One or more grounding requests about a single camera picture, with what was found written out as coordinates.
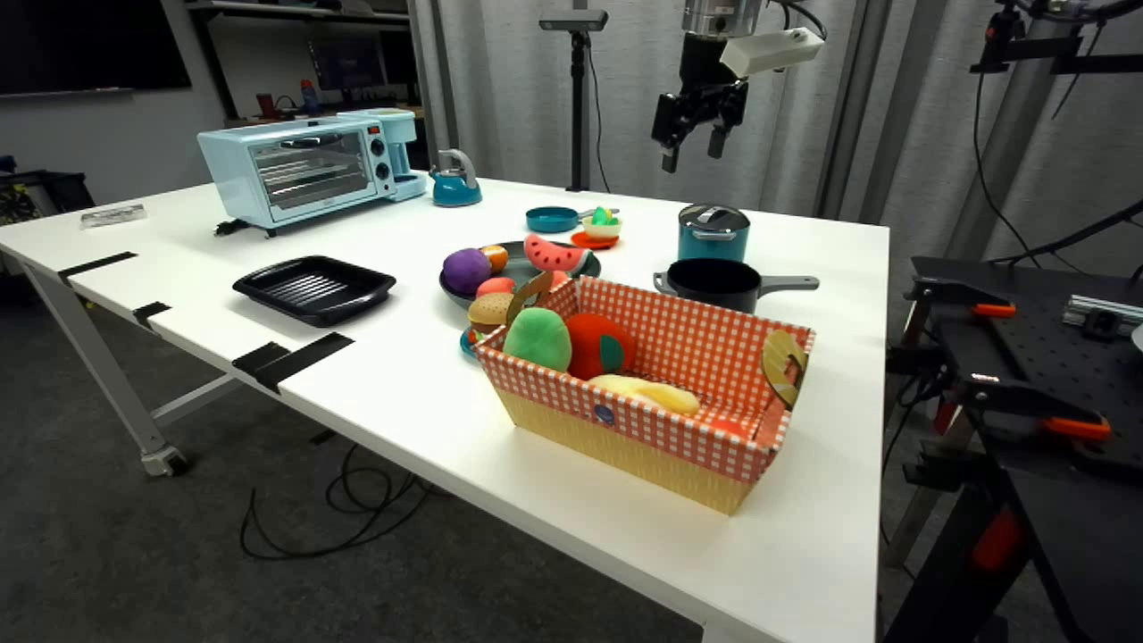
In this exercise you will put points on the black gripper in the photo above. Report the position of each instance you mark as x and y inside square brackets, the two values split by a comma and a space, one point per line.
[709, 94]

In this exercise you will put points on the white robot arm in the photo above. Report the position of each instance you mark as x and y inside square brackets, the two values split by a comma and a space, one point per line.
[721, 19]

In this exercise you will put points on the blue pot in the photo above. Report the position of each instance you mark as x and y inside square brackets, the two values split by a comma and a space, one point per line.
[728, 245]

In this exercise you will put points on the teal small bowl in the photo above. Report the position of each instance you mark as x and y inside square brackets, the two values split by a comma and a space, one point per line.
[550, 220]

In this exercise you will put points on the black tripod stand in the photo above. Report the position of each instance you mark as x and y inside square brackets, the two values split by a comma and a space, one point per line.
[579, 27]

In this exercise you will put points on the plush watermelon slice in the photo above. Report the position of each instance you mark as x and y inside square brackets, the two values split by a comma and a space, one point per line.
[550, 253]

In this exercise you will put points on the dark grey oval plate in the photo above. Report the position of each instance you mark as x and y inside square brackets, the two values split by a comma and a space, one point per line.
[518, 270]

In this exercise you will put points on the red plush tomato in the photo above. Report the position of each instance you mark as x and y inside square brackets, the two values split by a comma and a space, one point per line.
[597, 342]

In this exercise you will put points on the plush orange slice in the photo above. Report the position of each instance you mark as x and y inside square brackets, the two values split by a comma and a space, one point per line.
[493, 259]

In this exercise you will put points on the red checkered cardboard basket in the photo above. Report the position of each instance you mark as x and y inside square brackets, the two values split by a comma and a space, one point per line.
[703, 407]

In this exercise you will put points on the blue kettle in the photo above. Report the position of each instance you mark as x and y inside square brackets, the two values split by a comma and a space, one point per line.
[454, 180]

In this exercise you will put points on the green plush avocado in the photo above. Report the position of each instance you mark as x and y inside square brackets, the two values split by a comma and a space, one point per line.
[542, 338]

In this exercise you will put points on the plush strawberry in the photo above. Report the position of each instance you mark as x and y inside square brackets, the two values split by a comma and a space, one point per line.
[503, 282]

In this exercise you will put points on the yellow plush banana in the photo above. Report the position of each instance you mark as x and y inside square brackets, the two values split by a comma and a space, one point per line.
[647, 391]

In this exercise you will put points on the plush burger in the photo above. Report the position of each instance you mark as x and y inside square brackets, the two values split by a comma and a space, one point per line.
[486, 313]

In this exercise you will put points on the purple plush eggplant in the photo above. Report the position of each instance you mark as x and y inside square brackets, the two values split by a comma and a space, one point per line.
[465, 270]

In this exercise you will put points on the black square tray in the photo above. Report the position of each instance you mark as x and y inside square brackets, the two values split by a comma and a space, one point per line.
[316, 290]

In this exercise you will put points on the black robot cart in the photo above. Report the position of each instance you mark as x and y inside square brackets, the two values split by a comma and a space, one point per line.
[1036, 445]

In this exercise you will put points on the light blue toaster oven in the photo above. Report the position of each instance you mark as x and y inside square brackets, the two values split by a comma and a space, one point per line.
[291, 172]

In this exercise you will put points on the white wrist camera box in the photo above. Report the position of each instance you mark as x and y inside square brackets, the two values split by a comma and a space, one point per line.
[769, 51]

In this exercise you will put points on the black pot with handle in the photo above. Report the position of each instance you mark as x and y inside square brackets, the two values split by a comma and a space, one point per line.
[728, 282]

